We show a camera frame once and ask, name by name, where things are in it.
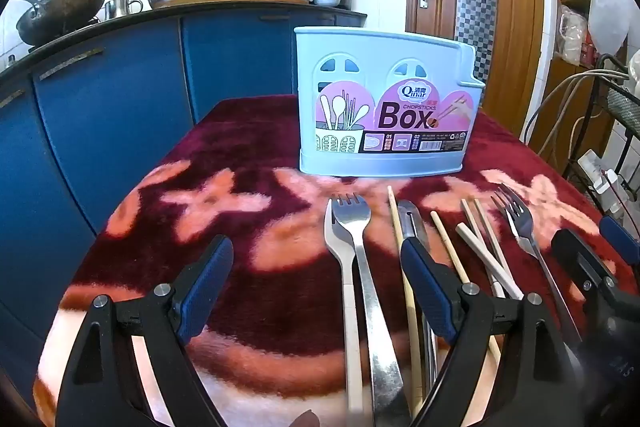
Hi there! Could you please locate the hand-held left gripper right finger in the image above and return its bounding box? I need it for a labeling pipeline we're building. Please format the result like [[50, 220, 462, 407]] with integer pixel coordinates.
[[400, 237, 588, 427]]

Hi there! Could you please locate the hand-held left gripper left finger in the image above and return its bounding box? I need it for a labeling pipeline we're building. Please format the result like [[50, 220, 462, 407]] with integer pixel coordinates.
[[54, 234, 235, 427]]

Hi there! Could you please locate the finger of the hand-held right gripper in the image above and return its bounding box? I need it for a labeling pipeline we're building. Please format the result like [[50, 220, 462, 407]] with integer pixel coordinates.
[[551, 229, 632, 309], [599, 215, 640, 259]]

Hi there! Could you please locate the white chopstick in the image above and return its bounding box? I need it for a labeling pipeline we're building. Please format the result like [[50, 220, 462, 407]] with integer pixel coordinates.
[[456, 223, 525, 303], [460, 198, 507, 300], [473, 198, 518, 293]]

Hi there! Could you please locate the steel fork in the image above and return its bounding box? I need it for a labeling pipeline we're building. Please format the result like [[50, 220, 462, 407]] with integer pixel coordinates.
[[490, 182, 583, 348], [331, 192, 412, 427]]

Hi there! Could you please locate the light blue utensil holder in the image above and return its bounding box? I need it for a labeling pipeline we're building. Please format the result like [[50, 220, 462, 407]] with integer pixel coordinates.
[[293, 26, 487, 180]]

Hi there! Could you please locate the red printed blanket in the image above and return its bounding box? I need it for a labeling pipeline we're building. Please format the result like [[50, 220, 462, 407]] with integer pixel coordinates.
[[32, 94, 640, 427]]

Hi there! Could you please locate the white power strip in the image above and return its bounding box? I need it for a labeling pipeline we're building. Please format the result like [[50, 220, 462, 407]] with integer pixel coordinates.
[[577, 149, 632, 214]]

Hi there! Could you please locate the wooden shelf unit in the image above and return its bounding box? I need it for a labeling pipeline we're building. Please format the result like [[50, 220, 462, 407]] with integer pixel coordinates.
[[547, 0, 640, 168]]

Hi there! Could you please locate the red bottle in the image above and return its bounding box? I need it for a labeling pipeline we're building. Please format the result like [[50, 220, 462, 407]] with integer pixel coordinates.
[[580, 32, 599, 68]]

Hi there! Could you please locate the blue kitchen counter cabinet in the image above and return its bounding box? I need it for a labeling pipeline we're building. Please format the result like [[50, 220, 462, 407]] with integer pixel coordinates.
[[0, 9, 368, 388]]

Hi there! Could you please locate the clear plastic bag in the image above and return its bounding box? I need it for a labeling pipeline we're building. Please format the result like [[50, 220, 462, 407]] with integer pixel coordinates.
[[556, 4, 588, 64]]

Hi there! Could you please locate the wooden door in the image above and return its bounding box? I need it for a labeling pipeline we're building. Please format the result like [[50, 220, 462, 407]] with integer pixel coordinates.
[[405, 0, 546, 148]]

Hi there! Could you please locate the large white plastic bag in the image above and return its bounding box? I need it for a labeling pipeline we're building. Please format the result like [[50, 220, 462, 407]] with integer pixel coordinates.
[[587, 0, 632, 62]]

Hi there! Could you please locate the steel kettle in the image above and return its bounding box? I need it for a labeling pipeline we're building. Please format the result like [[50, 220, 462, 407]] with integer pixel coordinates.
[[104, 0, 145, 20]]

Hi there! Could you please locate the dark wok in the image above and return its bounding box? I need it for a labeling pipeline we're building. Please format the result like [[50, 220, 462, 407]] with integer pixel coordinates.
[[16, 0, 110, 46]]

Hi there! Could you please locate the black wire rack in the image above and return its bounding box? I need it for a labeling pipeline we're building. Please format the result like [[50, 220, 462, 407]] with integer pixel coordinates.
[[562, 53, 640, 233]]

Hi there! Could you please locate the bundle of cables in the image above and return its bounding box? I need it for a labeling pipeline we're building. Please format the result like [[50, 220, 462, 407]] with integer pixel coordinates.
[[522, 66, 632, 158]]

